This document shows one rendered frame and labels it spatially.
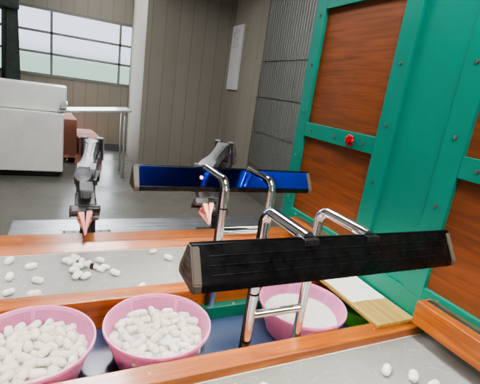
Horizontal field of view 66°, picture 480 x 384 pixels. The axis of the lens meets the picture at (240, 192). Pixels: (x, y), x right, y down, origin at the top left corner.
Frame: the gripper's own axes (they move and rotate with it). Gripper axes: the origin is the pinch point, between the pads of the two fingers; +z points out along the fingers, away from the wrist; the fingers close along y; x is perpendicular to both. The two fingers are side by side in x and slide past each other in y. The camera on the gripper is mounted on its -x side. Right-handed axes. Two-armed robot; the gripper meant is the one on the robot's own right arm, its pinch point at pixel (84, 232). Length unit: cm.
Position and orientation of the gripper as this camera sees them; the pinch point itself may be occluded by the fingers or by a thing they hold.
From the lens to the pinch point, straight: 138.9
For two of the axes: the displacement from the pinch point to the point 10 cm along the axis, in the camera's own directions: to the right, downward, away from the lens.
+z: 2.3, 8.4, -5.0
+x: -3.7, 5.4, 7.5
